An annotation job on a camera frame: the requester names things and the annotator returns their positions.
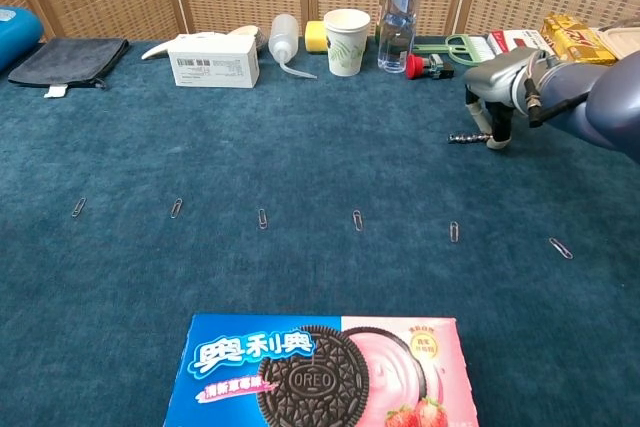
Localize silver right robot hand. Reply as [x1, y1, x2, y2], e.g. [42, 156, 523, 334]
[462, 46, 549, 152]

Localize silver metal rod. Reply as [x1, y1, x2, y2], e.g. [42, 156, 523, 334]
[448, 132, 494, 144]

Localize green hand brush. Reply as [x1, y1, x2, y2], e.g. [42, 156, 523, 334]
[412, 34, 499, 67]

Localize white box red blue squares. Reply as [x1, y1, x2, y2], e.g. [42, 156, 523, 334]
[487, 29, 556, 57]

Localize red emergency stop button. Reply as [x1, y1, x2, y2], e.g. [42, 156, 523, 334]
[405, 53, 455, 81]

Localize yellow snack package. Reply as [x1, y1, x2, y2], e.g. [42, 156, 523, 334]
[539, 12, 619, 66]

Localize clear water bottle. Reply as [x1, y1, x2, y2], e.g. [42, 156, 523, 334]
[377, 0, 425, 74]

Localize beige lidded food container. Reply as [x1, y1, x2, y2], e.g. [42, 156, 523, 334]
[594, 26, 640, 62]

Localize leaf print paper cup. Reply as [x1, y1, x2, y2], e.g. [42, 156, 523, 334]
[323, 8, 372, 78]

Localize yellow sponge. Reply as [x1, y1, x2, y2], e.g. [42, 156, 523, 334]
[304, 20, 331, 54]

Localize teal carpet table cover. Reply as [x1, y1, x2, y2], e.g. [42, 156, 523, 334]
[0, 36, 640, 427]

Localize translucent squeeze wash bottle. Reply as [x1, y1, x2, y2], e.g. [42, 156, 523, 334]
[268, 13, 318, 80]

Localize white barcode carton box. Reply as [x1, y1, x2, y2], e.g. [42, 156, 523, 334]
[167, 34, 261, 89]

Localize blue pink Oreo box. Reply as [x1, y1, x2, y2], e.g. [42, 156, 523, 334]
[163, 314, 480, 427]

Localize dark grey zip pouch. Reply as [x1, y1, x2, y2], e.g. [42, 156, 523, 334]
[7, 37, 130, 99]

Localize blue detergent bottle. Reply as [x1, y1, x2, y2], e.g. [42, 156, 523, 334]
[0, 6, 45, 73]

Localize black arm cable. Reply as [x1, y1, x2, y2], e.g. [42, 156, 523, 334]
[522, 54, 590, 129]

